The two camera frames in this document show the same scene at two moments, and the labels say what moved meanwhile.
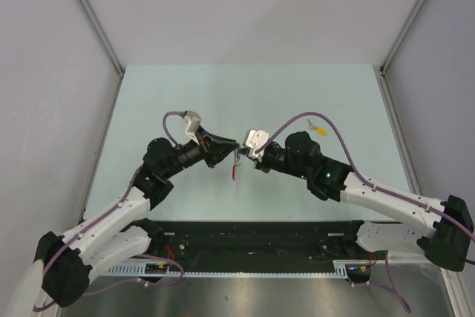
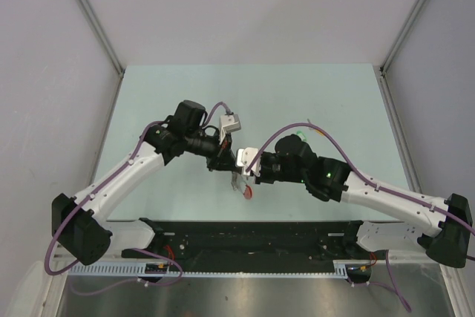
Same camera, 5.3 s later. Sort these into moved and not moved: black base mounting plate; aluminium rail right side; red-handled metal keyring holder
Moved: red-handled metal keyring holder
Not moved: aluminium rail right side; black base mounting plate
